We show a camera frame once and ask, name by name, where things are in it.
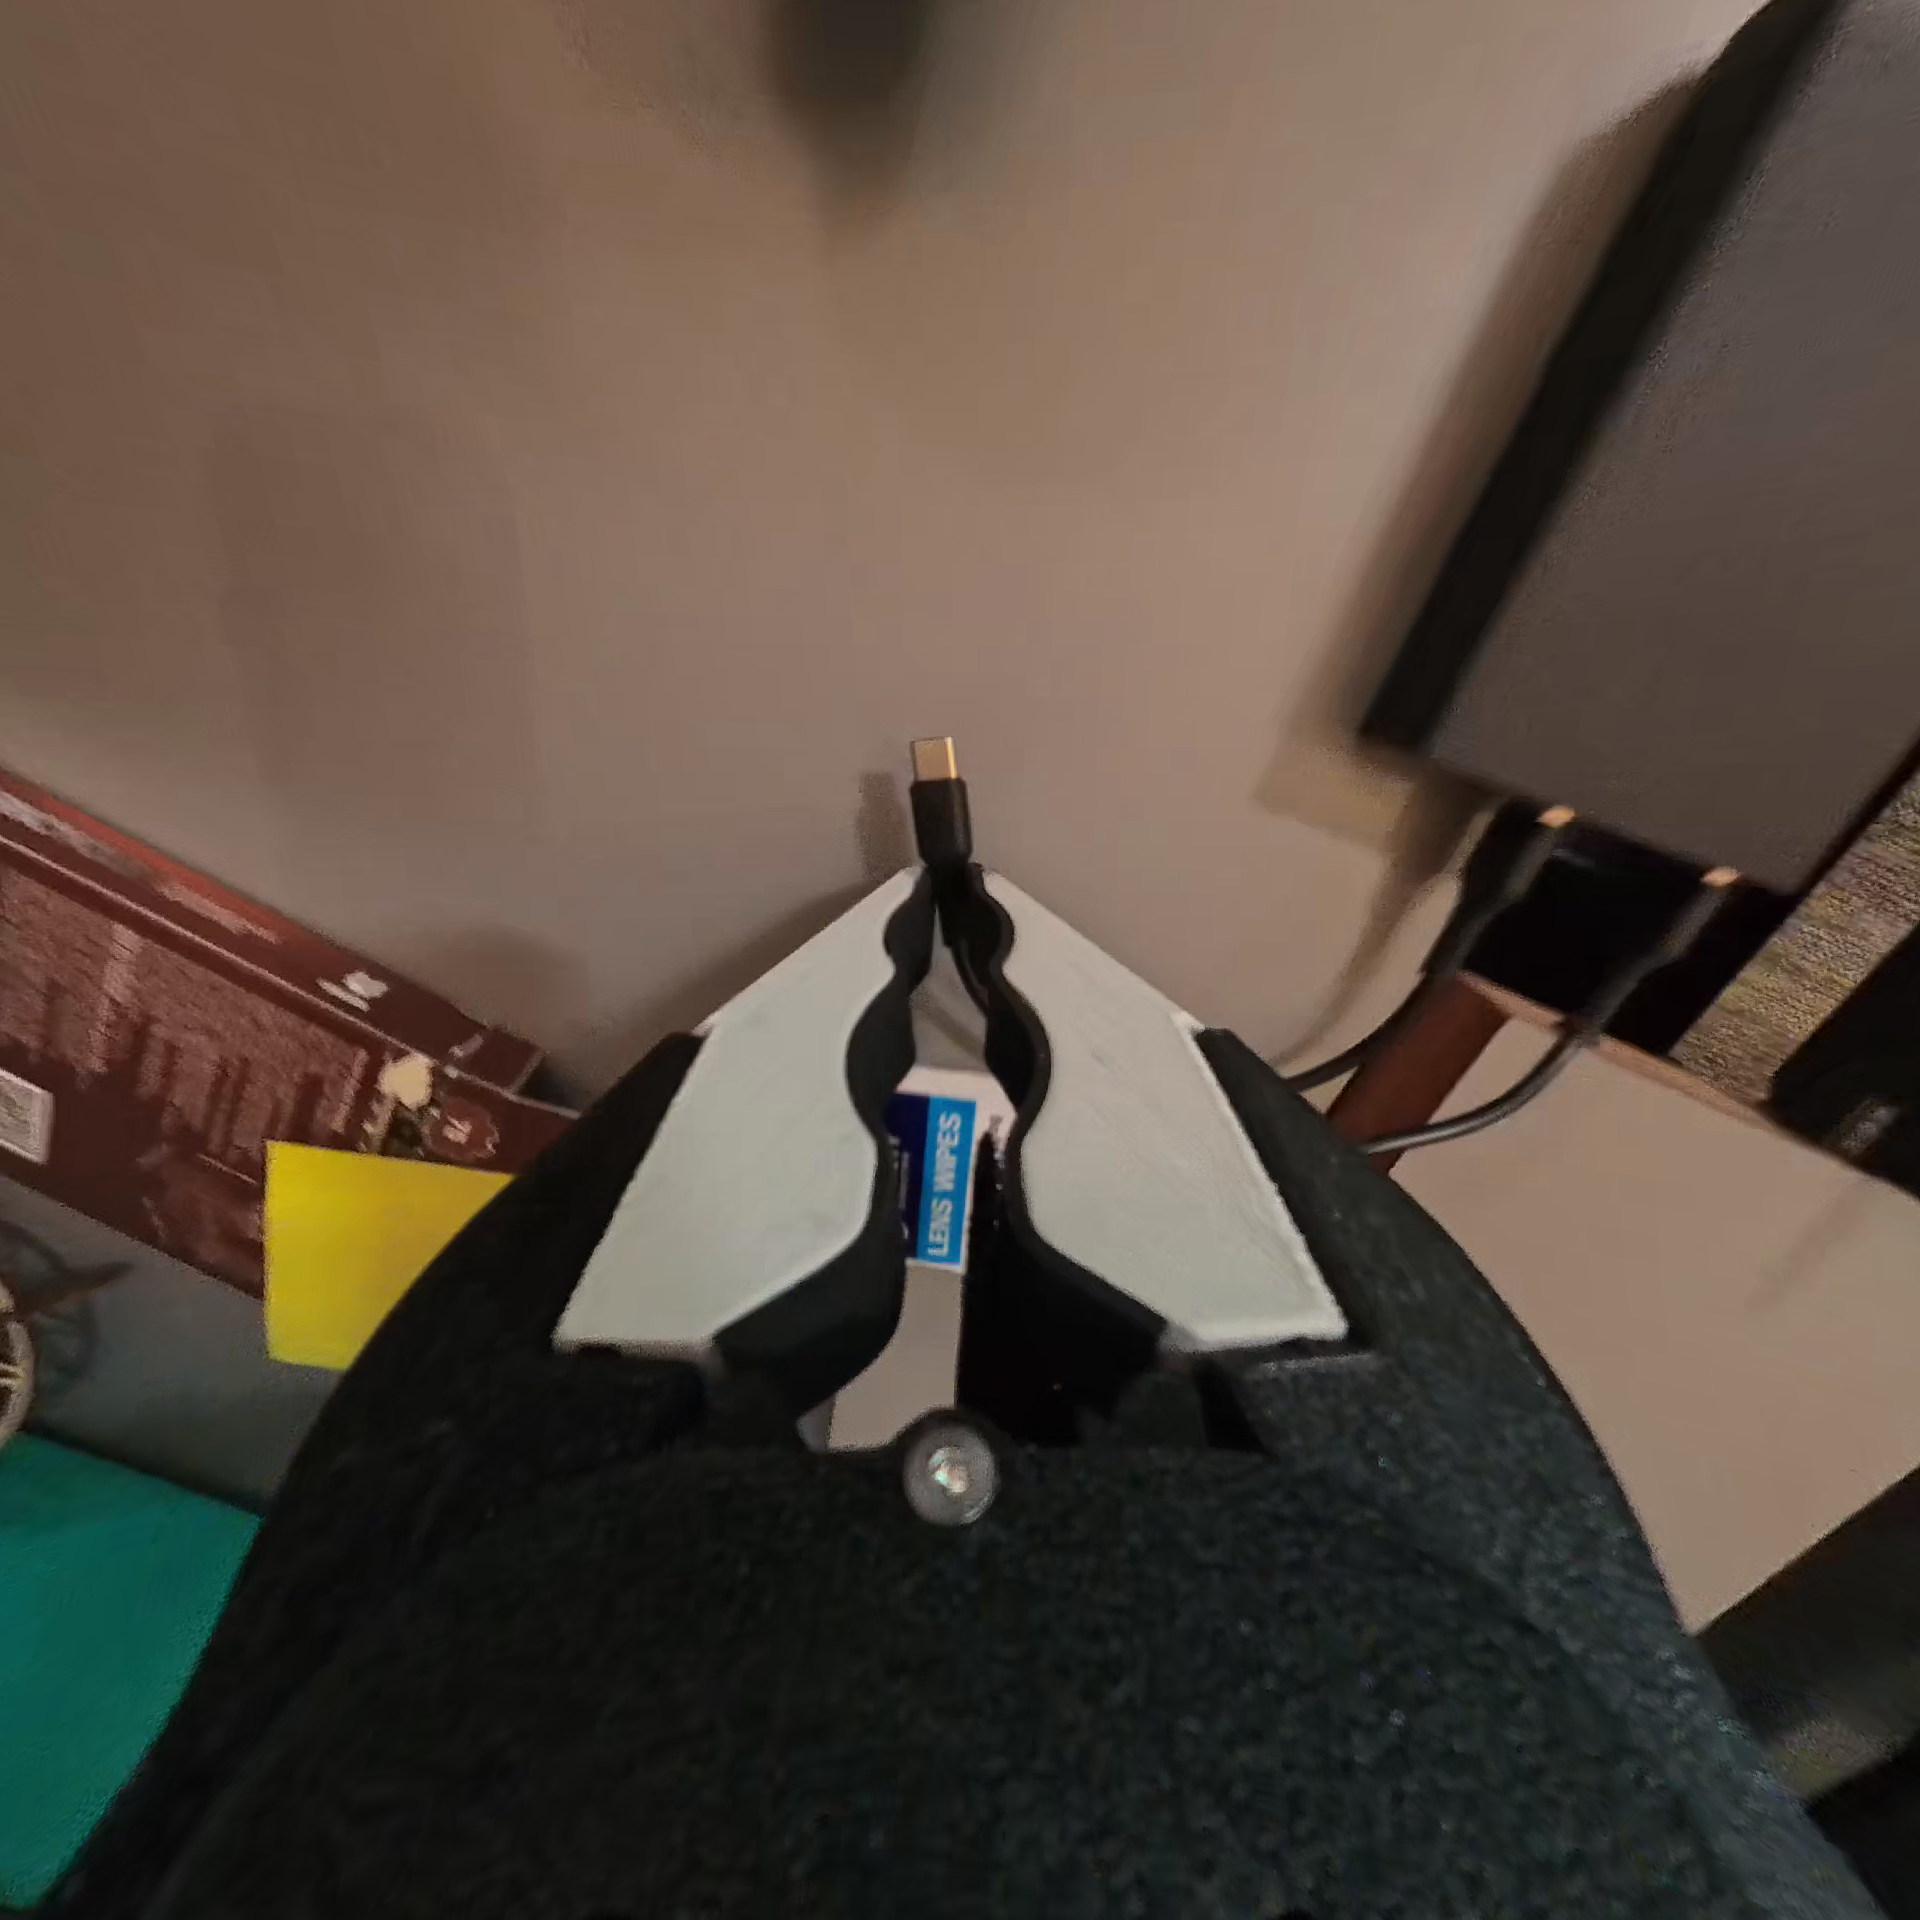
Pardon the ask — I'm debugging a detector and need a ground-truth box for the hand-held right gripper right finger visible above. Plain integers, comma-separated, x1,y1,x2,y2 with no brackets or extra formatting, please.
960,863,1348,1407

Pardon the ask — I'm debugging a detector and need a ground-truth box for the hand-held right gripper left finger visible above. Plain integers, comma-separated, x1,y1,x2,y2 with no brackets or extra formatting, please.
556,863,938,1400

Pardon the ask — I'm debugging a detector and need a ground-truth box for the black USB-C cable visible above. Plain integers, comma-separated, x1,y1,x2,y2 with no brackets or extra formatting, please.
903,731,1577,1096

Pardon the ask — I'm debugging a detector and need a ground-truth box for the white blue lens wipe packet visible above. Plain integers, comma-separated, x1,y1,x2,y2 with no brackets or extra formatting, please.
884,1065,984,1278

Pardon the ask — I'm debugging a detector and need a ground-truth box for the yellow paper sheet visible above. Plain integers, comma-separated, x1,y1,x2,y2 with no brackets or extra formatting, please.
263,1141,519,1373

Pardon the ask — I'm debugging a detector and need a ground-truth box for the brown cardboard box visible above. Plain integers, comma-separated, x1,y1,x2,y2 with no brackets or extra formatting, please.
0,766,578,1299

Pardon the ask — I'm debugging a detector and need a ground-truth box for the teal mat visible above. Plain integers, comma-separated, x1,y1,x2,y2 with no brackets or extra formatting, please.
0,1430,265,1913

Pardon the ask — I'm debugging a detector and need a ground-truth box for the black power adapter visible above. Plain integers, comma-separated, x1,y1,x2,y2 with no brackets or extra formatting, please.
1357,0,1920,903

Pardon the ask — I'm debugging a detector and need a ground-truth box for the black braided cable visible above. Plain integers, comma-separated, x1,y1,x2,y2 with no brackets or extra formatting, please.
1357,865,1743,1168

